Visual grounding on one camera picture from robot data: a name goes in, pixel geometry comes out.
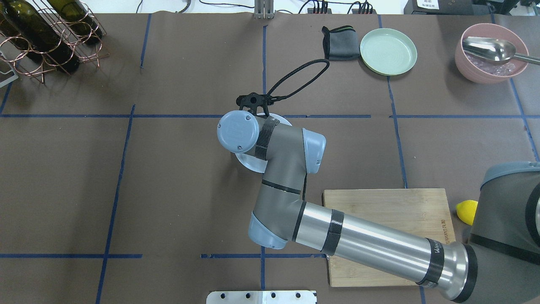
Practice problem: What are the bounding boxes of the light blue plate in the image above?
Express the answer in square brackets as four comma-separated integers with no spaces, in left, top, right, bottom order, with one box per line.
[235,113,292,174]

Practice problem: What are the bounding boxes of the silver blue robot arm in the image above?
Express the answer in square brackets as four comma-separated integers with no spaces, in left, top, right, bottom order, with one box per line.
[217,110,540,304]

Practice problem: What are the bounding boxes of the light green plate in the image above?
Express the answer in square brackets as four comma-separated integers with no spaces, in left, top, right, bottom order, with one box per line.
[359,28,417,76]

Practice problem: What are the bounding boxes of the dark grey folded cloth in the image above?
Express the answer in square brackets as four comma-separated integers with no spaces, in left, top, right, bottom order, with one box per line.
[321,25,361,61]

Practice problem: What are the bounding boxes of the bamboo cutting board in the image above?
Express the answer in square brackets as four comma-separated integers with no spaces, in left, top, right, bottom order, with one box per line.
[323,188,456,288]

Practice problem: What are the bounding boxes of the yellow lemon near board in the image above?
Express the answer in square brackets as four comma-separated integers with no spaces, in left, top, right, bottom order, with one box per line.
[455,200,478,226]

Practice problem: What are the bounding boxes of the pink bowl with ice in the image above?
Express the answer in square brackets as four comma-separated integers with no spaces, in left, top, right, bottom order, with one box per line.
[454,23,529,84]

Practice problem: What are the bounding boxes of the dark green wine bottle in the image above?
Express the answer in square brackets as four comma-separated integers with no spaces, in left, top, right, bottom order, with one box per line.
[48,0,103,46]
[1,0,80,74]
[0,12,29,52]

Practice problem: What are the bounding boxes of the steel ice scoop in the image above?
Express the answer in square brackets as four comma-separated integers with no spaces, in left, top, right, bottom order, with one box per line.
[462,36,540,65]

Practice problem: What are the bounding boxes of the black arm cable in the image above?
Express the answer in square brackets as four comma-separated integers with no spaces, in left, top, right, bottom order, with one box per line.
[253,59,330,203]

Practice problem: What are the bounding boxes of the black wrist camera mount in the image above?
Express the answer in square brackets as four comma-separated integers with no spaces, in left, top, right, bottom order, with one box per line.
[236,92,273,119]

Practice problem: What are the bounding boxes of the aluminium frame post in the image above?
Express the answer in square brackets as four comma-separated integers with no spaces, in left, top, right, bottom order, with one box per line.
[254,0,275,20]

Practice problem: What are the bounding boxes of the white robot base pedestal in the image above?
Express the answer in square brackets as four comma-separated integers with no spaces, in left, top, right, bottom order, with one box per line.
[206,290,318,304]

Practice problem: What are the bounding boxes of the copper wire bottle rack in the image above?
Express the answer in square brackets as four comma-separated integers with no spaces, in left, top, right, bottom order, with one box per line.
[1,0,110,83]

